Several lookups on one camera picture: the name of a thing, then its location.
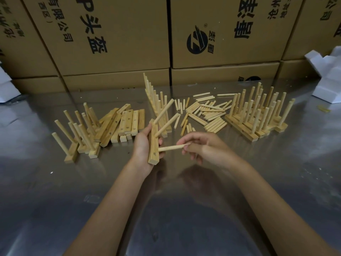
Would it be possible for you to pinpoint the person's right hand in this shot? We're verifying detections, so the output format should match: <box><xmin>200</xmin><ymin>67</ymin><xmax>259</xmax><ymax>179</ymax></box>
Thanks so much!
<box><xmin>176</xmin><ymin>132</ymin><xmax>242</xmax><ymax>171</ymax></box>

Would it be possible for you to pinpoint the person's left hand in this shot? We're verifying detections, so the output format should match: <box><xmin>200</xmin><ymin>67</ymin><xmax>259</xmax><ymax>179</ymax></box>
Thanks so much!
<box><xmin>132</xmin><ymin>123</ymin><xmax>163</xmax><ymax>176</ymax></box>

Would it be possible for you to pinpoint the pile of drilled wooden bars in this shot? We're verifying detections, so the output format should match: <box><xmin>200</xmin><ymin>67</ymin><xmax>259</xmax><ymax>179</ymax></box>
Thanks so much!
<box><xmin>93</xmin><ymin>103</ymin><xmax>146</xmax><ymax>147</ymax></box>

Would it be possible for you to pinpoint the pile of wooden dowels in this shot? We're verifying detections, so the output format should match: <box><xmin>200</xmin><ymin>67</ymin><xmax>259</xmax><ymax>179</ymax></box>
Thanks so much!
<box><xmin>173</xmin><ymin>92</ymin><xmax>238</xmax><ymax>136</ymax></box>

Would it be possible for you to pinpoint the person's right forearm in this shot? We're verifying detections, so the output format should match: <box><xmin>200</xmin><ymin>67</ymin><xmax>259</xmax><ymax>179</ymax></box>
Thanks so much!
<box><xmin>229</xmin><ymin>160</ymin><xmax>336</xmax><ymax>256</ymax></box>

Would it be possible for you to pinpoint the person's left forearm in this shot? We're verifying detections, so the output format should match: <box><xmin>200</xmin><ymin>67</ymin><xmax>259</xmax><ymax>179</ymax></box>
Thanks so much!
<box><xmin>64</xmin><ymin>164</ymin><xmax>151</xmax><ymax>256</ymax></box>

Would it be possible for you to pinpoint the stack of white foam blocks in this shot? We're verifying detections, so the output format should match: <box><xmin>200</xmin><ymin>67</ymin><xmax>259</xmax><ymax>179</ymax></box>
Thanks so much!
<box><xmin>0</xmin><ymin>61</ymin><xmax>21</xmax><ymax>104</ymax></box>
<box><xmin>304</xmin><ymin>46</ymin><xmax>341</xmax><ymax>104</ymax></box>

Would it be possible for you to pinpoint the shiny metal table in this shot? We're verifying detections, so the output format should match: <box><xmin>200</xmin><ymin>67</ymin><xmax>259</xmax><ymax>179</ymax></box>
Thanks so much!
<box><xmin>0</xmin><ymin>78</ymin><xmax>341</xmax><ymax>256</ymax></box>

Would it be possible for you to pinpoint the stack of brown cardboard boxes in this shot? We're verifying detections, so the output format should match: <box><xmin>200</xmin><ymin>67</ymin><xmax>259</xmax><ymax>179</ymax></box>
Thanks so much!
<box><xmin>0</xmin><ymin>0</ymin><xmax>341</xmax><ymax>94</ymax></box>

